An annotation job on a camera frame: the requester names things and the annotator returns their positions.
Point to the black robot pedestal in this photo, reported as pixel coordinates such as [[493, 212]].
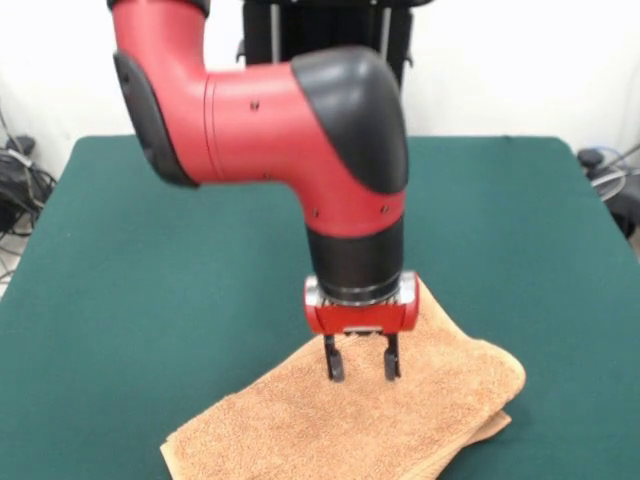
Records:
[[325, 30]]

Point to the tan terry towel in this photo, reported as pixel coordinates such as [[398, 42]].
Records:
[[375, 415]]

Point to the small black plug box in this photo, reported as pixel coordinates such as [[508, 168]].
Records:
[[591, 158]]

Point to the dark green table cloth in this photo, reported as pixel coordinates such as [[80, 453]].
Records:
[[500, 250]]

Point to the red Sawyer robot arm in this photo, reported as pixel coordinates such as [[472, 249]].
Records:
[[260, 130]]

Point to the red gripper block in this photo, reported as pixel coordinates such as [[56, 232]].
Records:
[[360, 317]]

